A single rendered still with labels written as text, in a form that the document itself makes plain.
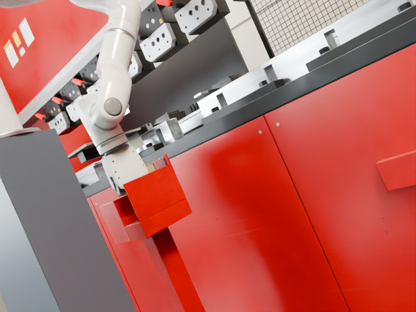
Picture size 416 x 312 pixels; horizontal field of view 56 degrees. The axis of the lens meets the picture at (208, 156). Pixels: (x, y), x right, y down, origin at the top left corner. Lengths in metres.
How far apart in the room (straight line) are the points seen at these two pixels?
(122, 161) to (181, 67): 1.10
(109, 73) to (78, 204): 0.33
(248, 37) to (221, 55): 1.99
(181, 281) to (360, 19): 0.83
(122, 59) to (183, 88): 0.99
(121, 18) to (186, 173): 0.51
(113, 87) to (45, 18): 0.99
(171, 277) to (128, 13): 0.76
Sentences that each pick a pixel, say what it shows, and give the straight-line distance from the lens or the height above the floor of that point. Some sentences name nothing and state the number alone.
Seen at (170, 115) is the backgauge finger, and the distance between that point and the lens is 1.75.
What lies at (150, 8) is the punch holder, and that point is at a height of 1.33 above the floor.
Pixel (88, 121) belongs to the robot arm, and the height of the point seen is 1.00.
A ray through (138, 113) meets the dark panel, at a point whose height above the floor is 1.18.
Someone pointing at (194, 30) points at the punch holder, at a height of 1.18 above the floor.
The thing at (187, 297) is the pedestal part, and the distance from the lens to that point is 1.16.
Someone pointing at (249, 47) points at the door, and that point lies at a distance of 3.88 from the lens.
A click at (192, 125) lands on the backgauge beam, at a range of 1.73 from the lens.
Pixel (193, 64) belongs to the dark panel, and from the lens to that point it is 2.02.
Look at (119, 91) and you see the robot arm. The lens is 1.01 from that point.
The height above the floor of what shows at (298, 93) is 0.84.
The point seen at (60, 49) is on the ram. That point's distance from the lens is 1.88.
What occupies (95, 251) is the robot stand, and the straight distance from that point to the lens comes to 0.97.
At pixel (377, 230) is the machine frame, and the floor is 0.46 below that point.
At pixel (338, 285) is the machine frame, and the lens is 1.16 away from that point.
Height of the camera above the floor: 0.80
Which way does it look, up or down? level
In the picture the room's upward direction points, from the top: 24 degrees counter-clockwise
